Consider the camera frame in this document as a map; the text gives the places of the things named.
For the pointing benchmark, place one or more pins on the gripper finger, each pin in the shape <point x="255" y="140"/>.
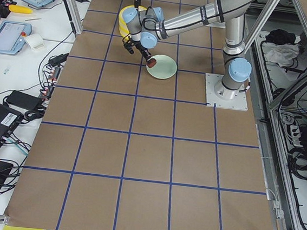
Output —
<point x="149" y="60"/>
<point x="137" y="6"/>

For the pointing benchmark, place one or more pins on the brown bun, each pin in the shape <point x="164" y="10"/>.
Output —
<point x="151" y="65"/>

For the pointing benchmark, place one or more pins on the yellow steamer layer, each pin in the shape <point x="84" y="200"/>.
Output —
<point x="123" y="30"/>
<point x="122" y="13"/>

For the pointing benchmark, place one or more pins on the light green plate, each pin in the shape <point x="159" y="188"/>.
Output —
<point x="165" y="67"/>

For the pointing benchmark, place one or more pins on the black power brick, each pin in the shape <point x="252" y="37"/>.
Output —
<point x="24" y="101"/>

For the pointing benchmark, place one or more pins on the near teach pendant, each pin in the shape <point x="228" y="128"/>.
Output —
<point x="12" y="36"/>

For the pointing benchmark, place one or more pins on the white crumpled cloth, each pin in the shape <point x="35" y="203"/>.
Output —
<point x="283" y="55"/>

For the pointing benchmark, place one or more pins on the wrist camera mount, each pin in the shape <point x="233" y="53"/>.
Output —
<point x="128" y="43"/>

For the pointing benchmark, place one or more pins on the aluminium frame post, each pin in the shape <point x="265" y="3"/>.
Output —
<point x="73" y="16"/>

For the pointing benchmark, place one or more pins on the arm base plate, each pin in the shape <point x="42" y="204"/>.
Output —
<point x="220" y="97"/>

